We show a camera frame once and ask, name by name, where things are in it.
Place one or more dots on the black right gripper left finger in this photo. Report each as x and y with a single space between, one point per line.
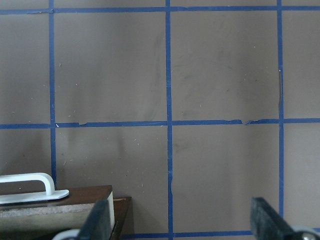
97 225

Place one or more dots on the wooden drawer with white handle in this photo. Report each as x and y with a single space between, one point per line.
43 214

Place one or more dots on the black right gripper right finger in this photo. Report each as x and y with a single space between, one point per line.
267 224

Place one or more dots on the dark brown wooden cabinet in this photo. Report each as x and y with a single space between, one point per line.
121 207

